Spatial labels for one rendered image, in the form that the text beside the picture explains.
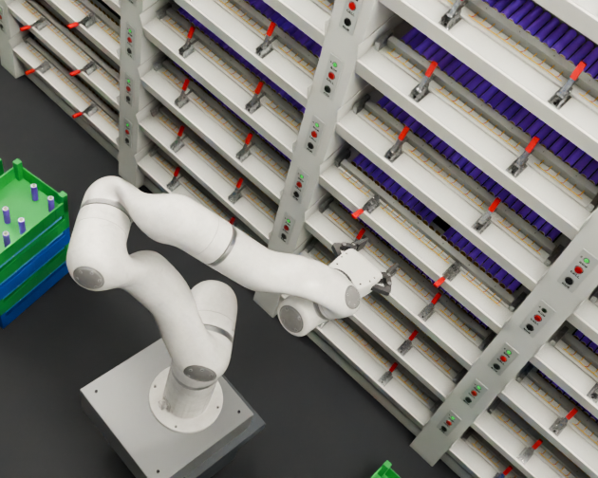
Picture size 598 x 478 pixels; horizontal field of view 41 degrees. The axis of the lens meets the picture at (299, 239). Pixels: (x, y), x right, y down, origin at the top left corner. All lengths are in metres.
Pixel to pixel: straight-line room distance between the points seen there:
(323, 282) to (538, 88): 0.55
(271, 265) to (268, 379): 1.10
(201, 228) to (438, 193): 0.66
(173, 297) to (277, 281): 0.23
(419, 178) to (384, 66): 0.28
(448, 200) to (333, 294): 0.46
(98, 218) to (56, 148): 1.59
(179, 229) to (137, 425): 0.78
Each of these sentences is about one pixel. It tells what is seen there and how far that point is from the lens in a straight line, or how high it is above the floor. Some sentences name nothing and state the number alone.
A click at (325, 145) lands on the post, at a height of 0.86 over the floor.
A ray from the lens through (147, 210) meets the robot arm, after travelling 1.46.
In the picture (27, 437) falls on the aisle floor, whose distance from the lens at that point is 2.52.
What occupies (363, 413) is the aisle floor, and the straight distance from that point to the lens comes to 2.64.
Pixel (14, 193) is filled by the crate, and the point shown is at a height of 0.32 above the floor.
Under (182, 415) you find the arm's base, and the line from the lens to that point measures 2.10.
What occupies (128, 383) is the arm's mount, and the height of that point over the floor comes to 0.38.
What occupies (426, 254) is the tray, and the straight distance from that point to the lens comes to 2.04.
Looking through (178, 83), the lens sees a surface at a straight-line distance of 2.54.
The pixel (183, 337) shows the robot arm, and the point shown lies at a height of 0.83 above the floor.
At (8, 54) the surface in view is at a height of 0.10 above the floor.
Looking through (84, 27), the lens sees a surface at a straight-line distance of 2.73.
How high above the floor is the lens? 2.33
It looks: 53 degrees down
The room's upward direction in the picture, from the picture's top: 18 degrees clockwise
